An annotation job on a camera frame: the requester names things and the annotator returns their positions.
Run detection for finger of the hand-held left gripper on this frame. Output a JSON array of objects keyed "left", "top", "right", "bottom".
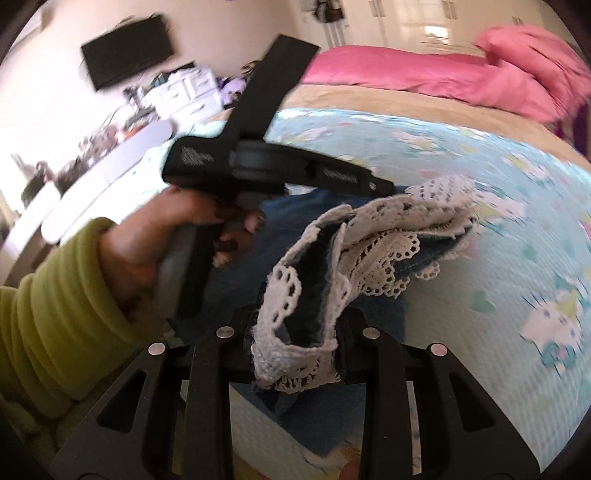
[
  {"left": 235, "top": 34, "right": 321, "bottom": 145},
  {"left": 286, "top": 148, "right": 396, "bottom": 195}
]

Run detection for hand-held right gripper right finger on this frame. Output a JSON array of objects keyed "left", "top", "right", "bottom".
[{"left": 335, "top": 307, "right": 542, "bottom": 480}]

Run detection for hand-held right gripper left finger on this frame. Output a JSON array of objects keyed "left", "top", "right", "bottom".
[{"left": 48, "top": 307, "right": 259, "bottom": 480}]

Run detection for denim pants with lace trim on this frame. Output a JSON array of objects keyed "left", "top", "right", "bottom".
[{"left": 171, "top": 175, "right": 483, "bottom": 462}]

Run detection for person's left forearm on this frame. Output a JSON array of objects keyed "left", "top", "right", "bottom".
[{"left": 0, "top": 217, "right": 136, "bottom": 428}]

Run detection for person's left hand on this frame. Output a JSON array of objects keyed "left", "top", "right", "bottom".
[{"left": 99, "top": 187, "right": 267, "bottom": 320}]

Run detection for purple cloth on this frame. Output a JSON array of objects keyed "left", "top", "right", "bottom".
[{"left": 219, "top": 76, "right": 253, "bottom": 101}]

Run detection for white drawer cabinet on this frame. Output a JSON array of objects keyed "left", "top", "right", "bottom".
[{"left": 148, "top": 65, "right": 223, "bottom": 124}]

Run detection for dark hanging clothes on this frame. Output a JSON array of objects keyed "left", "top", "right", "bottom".
[{"left": 314, "top": 0, "right": 345, "bottom": 25}]

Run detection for cartoon cat printed blanket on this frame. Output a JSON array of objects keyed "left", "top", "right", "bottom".
[{"left": 139, "top": 108, "right": 591, "bottom": 480}]

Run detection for white curved bed footboard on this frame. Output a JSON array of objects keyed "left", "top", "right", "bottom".
[{"left": 0, "top": 117, "right": 175, "bottom": 287}]

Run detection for pink duvet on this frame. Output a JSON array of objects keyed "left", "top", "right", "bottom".
[{"left": 300, "top": 25, "right": 591, "bottom": 134}]

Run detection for white wardrobe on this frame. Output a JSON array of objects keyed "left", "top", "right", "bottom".
[{"left": 318, "top": 0, "right": 536, "bottom": 51}]

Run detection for black television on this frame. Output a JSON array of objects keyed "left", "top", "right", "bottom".
[{"left": 81, "top": 14, "right": 175, "bottom": 92}]

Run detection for desk clutter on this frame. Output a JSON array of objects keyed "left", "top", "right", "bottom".
[{"left": 9, "top": 124, "right": 139, "bottom": 197}]

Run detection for purple striped cushion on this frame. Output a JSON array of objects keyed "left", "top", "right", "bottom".
[{"left": 554, "top": 99, "right": 591, "bottom": 155}]

